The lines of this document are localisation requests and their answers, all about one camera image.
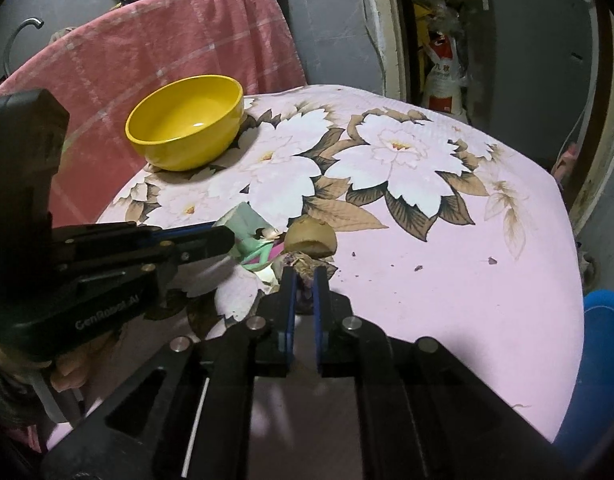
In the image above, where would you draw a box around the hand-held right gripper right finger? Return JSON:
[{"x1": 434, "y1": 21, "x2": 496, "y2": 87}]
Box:
[{"x1": 313, "y1": 266, "x2": 572, "y2": 480}]

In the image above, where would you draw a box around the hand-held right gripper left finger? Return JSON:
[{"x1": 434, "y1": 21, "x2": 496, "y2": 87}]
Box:
[{"x1": 40, "y1": 266, "x2": 298, "y2": 480}]

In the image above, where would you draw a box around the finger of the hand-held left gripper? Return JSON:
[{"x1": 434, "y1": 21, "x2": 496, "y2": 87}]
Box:
[
  {"x1": 54, "y1": 222, "x2": 216, "y2": 247},
  {"x1": 57, "y1": 227, "x2": 236, "y2": 302}
]

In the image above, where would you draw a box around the purple dry peel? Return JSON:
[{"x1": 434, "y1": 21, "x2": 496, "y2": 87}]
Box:
[{"x1": 274, "y1": 252, "x2": 338, "y2": 311}]

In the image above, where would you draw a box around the mint green wrapper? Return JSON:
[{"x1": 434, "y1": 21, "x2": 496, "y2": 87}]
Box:
[{"x1": 214, "y1": 202, "x2": 288, "y2": 273}]

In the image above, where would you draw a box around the blue plastic basin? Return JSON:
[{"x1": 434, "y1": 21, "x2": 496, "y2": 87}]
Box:
[{"x1": 552, "y1": 290, "x2": 614, "y2": 461}]

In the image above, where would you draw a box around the person's left forearm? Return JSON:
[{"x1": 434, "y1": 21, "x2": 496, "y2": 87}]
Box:
[{"x1": 0, "y1": 342, "x2": 58, "y2": 443}]

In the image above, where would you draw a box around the person's left hand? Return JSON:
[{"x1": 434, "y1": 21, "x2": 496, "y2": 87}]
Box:
[{"x1": 47, "y1": 332, "x2": 115, "y2": 393}]

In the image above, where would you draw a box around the yellow bowl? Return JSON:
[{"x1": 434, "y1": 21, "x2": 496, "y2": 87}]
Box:
[{"x1": 124, "y1": 75, "x2": 245, "y2": 172}]

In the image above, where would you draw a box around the pink floral tablecloth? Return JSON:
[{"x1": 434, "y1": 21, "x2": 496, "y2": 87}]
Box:
[{"x1": 24, "y1": 84, "x2": 586, "y2": 480}]

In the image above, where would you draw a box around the metal hook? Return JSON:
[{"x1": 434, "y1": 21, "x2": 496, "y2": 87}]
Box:
[{"x1": 2, "y1": 17, "x2": 44, "y2": 78}]

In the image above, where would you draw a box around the pink plaid cloth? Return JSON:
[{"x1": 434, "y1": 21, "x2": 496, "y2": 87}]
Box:
[{"x1": 0, "y1": 0, "x2": 308, "y2": 231}]

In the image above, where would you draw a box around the white red sack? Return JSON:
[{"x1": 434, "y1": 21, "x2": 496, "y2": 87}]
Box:
[{"x1": 421, "y1": 30, "x2": 470, "y2": 113}]

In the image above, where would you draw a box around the pink object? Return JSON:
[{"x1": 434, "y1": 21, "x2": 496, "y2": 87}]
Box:
[{"x1": 551, "y1": 142, "x2": 578, "y2": 183}]

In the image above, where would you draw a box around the yellow bag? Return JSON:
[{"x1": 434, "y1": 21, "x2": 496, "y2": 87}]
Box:
[{"x1": 414, "y1": 2, "x2": 433, "y2": 36}]

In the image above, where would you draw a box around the grey appliance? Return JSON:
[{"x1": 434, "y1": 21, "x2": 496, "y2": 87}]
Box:
[{"x1": 459, "y1": 0, "x2": 595, "y2": 171}]

